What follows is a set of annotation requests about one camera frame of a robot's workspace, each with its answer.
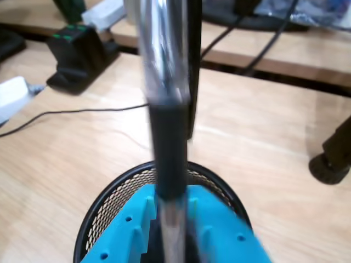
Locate grey cable plug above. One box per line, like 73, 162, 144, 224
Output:
27, 83, 48, 97

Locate black clamp foot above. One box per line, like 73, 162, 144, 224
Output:
308, 115, 351, 186

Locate bluish plastic bag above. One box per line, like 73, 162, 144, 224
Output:
254, 0, 351, 28

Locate thin black cable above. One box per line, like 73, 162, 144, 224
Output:
0, 105, 150, 138

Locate white grey box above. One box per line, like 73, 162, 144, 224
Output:
81, 0, 127, 31

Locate black plug block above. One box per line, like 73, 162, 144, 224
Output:
234, 0, 260, 16

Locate black mesh pen holder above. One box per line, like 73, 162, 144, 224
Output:
72, 160, 253, 263

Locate black flat object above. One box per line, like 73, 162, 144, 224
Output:
0, 24, 27, 64

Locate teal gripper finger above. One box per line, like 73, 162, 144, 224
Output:
186, 185, 274, 263
80, 184, 159, 263

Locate dark green object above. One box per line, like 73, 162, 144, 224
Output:
53, 0, 86, 24

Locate thick black cable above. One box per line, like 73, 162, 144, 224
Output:
241, 0, 300, 78
201, 15, 242, 60

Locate black vertical pole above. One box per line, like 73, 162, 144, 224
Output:
188, 0, 203, 141

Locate clear pen black grip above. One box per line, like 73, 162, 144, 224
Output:
138, 0, 190, 263

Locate white power adapter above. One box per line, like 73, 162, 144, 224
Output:
0, 76, 31, 127

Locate black dock green lights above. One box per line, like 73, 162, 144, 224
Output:
46, 24, 121, 96

